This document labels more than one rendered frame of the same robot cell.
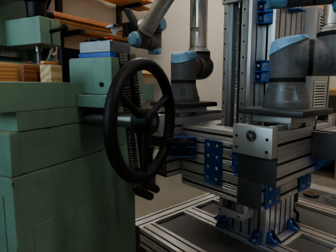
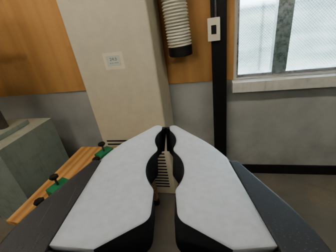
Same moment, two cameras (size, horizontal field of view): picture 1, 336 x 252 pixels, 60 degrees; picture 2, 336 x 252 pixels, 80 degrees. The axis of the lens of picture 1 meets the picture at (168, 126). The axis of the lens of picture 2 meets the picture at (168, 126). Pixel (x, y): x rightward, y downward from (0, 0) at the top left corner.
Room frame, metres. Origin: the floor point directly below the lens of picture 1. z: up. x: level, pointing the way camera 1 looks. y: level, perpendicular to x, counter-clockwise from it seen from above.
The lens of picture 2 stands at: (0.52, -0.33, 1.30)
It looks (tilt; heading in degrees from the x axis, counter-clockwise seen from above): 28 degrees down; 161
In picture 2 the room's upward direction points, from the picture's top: 8 degrees counter-clockwise
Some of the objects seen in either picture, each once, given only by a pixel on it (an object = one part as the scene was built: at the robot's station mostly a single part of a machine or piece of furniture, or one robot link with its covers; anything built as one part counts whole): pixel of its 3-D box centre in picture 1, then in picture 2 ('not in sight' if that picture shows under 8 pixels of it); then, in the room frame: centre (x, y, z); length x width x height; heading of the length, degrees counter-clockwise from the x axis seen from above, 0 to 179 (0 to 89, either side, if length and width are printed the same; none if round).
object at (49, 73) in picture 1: (51, 73); not in sight; (0.69, 0.27, 0.92); 0.04 x 0.03 x 0.04; 160
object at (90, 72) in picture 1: (107, 77); not in sight; (0.79, 0.16, 0.91); 0.15 x 0.14 x 0.09; 153
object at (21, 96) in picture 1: (83, 93); not in sight; (0.82, 0.24, 0.87); 0.61 x 0.30 x 0.06; 153
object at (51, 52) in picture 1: (42, 46); not in sight; (1.00, 0.42, 1.02); 0.12 x 0.03 x 0.12; 63
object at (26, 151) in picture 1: (15, 130); not in sight; (0.88, 0.47, 0.76); 0.57 x 0.45 x 0.09; 63
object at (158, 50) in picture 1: (152, 43); not in sight; (1.60, 0.08, 1.12); 0.11 x 0.08 x 0.11; 145
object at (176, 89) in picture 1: (183, 90); not in sight; (1.36, -0.07, 0.87); 0.15 x 0.15 x 0.10
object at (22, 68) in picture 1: (56, 75); not in sight; (0.85, 0.32, 0.92); 0.23 x 0.02 x 0.04; 153
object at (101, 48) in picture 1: (108, 49); not in sight; (0.79, 0.16, 0.99); 0.13 x 0.11 x 0.06; 153
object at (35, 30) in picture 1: (33, 36); not in sight; (0.84, 0.37, 1.03); 0.14 x 0.07 x 0.09; 63
